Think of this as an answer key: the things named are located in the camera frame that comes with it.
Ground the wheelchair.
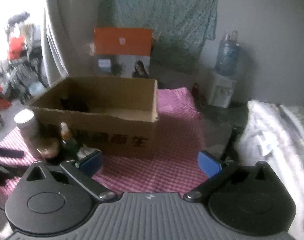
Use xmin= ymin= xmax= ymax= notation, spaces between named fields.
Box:
xmin=0 ymin=11 xmax=48 ymax=105

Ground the white water dispenser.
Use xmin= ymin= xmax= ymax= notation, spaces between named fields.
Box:
xmin=207 ymin=72 xmax=236 ymax=108

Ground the round bronze lid jar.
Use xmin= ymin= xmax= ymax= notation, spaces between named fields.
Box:
xmin=37 ymin=138 xmax=59 ymax=159

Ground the white crumpled cloth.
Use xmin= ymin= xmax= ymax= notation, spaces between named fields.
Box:
xmin=234 ymin=100 xmax=304 ymax=239

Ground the orange Philips product box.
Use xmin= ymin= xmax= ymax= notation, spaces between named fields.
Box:
xmin=93 ymin=27 xmax=152 ymax=79

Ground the blue water jug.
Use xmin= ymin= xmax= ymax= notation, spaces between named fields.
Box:
xmin=215 ymin=30 xmax=241 ymax=77

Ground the teal patterned hanging cloth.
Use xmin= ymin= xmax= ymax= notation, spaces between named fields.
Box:
xmin=98 ymin=0 xmax=218 ymax=74

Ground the red bag on wheelchair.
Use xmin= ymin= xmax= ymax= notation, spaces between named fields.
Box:
xmin=8 ymin=35 xmax=25 ymax=61

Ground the dropper bottle white cap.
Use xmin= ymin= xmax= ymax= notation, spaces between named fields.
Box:
xmin=60 ymin=122 xmax=79 ymax=159

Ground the white lidded plastic jar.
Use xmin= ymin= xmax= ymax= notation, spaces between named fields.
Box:
xmin=14 ymin=109 xmax=41 ymax=159

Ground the pink checkered tablecloth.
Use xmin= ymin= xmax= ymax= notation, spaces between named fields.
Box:
xmin=0 ymin=87 xmax=210 ymax=198

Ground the grey curtain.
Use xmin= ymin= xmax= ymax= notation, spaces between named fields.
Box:
xmin=41 ymin=0 xmax=102 ymax=85

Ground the brown cardboard box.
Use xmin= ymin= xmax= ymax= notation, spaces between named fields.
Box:
xmin=29 ymin=76 xmax=158 ymax=159

